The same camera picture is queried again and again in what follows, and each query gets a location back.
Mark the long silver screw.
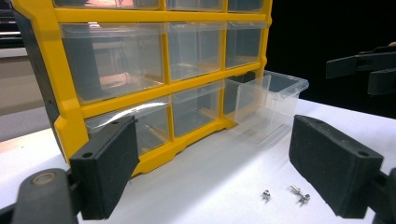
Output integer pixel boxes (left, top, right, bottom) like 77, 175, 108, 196
290, 184, 312, 205

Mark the small clear plastic drawer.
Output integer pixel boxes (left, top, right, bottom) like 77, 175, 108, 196
223, 70, 310, 146

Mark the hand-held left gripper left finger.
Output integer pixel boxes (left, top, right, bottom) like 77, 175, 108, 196
68, 115, 140, 221

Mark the set of clear organizer drawers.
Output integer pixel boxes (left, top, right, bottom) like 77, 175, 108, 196
52, 0, 269, 157

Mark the yellow drawer organizer cabinet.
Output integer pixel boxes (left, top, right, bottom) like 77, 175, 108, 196
10, 0, 274, 178

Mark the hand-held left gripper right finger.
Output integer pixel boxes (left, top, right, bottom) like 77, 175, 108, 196
289, 114, 385, 219

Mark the dark background equipment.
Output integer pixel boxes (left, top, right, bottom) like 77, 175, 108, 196
0, 0, 25, 49

